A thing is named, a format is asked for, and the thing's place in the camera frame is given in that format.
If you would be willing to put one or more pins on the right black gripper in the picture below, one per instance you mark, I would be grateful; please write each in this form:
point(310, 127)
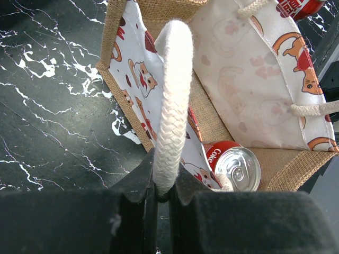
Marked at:
point(325, 60)

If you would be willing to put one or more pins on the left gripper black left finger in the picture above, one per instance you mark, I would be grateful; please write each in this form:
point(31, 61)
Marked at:
point(120, 219)

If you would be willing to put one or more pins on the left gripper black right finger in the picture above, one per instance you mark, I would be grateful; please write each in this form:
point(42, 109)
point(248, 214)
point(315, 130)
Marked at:
point(204, 221)

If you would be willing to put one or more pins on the red soda can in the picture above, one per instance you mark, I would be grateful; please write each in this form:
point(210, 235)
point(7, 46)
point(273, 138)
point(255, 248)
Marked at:
point(298, 9)

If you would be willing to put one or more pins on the purple can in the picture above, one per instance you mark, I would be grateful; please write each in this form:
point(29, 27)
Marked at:
point(235, 162)

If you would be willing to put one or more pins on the patterned canvas tote bag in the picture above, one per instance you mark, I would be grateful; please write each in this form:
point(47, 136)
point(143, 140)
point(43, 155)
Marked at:
point(189, 72)

